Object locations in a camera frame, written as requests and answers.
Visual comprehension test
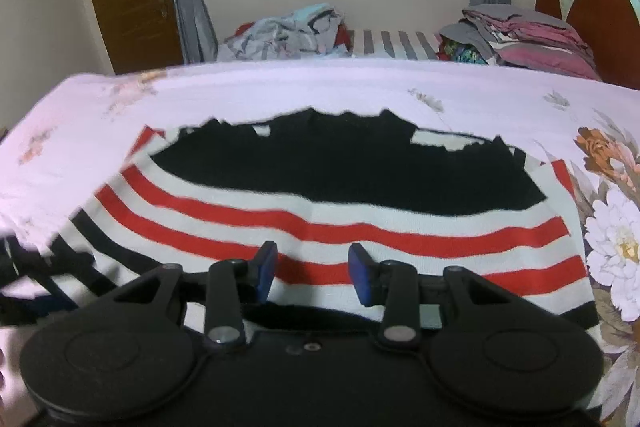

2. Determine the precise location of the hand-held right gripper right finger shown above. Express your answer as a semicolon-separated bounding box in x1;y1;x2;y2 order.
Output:
348;243;521;351

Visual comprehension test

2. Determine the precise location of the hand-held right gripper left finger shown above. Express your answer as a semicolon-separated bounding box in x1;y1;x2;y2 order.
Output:
107;241;279;351

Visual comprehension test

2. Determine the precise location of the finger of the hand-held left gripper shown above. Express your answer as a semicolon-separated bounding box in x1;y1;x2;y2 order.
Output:
0;294;83;327

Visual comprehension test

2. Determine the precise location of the striped knit sweater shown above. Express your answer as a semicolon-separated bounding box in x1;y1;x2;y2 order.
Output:
49;106;601;344

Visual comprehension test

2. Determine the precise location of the pile of loose clothes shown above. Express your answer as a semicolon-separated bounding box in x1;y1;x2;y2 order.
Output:
217;3;352;64

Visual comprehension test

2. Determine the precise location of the bed with floral pink sheet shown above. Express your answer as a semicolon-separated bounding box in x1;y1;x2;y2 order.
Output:
0;57;640;424

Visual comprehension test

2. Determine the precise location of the grey white striped cloth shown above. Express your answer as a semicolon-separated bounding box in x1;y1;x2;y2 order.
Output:
347;28;444;61

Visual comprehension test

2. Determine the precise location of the stack of folded blankets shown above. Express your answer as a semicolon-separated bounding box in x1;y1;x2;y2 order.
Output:
438;3;602;81

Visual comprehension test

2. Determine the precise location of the red and white scalloped headboard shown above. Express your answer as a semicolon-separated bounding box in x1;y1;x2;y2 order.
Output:
535;0;640;88

